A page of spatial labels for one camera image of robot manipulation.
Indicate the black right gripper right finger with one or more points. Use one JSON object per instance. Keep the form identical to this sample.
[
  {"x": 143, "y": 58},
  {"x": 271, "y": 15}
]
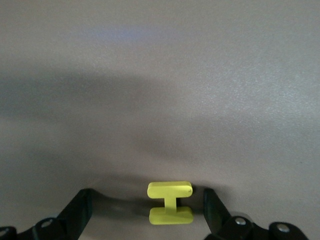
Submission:
[{"x": 217, "y": 221}]

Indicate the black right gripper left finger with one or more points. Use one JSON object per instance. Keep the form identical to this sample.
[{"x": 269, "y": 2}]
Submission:
[{"x": 72, "y": 220}]

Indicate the yellow foam letter H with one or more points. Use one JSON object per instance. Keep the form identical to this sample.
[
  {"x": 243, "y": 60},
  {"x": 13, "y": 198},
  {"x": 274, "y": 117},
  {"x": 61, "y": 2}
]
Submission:
[{"x": 170, "y": 190}]

